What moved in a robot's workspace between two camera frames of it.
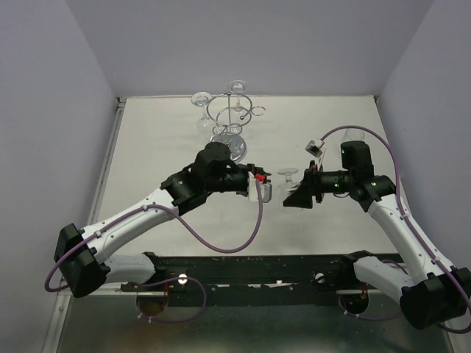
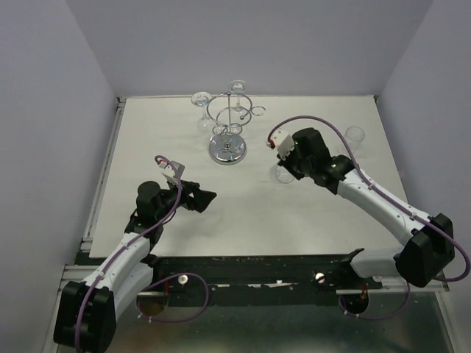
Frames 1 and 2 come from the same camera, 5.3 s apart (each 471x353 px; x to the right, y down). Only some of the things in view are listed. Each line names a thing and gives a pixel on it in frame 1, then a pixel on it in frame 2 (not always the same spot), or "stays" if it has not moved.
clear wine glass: x=201 y=99 stays
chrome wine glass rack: x=229 y=112 stays
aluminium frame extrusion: x=68 y=289 stays
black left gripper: x=252 y=170 to x=201 y=198
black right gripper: x=311 y=185 to x=285 y=164
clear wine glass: x=238 y=86 stays
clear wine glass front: x=284 y=187 to x=281 y=173
